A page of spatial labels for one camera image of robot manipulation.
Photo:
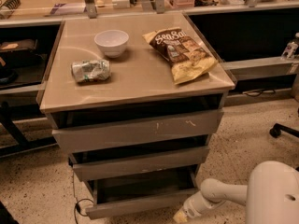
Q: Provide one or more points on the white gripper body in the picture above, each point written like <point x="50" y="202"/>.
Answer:
<point x="190" y="207"/>

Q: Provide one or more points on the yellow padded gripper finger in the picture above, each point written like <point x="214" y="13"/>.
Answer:
<point x="180" y="216"/>

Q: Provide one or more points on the grey bottom drawer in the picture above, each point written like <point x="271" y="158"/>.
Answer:
<point x="137" y="193"/>

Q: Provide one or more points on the grey drawer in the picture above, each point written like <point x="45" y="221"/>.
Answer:
<point x="137" y="193"/>
<point x="127" y="125"/>
<point x="140" y="159"/>

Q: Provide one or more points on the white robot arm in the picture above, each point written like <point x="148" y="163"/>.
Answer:
<point x="270" y="197"/>

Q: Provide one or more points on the grey middle drawer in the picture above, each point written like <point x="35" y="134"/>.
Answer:
<point x="140" y="159"/>

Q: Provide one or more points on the grey top drawer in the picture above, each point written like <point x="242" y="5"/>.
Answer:
<point x="127" y="125"/>

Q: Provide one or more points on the grey drawer cabinet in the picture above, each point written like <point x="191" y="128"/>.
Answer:
<point x="140" y="75"/>

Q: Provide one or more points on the black office chair base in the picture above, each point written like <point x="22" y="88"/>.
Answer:
<point x="277" y="129"/>

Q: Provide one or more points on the sea salt chips bag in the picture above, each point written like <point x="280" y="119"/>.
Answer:
<point x="188" y="60"/>

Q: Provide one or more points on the white bowl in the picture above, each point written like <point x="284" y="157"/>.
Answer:
<point x="112" y="43"/>

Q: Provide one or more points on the plastic bottle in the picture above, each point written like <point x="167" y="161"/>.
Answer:
<point x="291" y="48"/>

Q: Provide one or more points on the dark shoe on shelf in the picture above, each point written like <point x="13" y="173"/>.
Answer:
<point x="7" y="75"/>

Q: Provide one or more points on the brown box on shelf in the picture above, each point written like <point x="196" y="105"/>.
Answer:
<point x="25" y="45"/>

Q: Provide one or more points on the purple paper on desk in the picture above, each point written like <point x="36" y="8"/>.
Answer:
<point x="67" y="9"/>

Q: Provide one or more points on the black spiral object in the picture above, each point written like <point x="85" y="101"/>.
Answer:
<point x="8" y="7"/>

